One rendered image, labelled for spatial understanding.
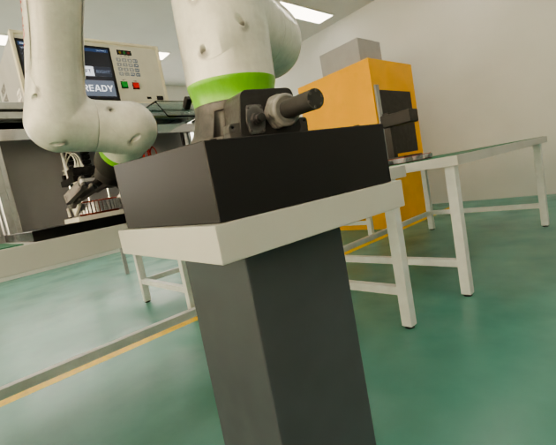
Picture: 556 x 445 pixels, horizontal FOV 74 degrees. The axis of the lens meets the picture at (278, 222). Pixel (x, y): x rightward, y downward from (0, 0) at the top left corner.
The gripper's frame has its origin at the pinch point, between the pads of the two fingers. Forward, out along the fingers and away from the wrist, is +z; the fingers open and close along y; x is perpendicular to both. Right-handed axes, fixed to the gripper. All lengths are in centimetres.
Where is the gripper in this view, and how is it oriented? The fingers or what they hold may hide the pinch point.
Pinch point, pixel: (98, 205)
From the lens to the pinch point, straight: 113.4
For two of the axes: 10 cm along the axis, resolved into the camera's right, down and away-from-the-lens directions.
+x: -4.3, -8.8, 2.0
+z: -5.4, 4.3, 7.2
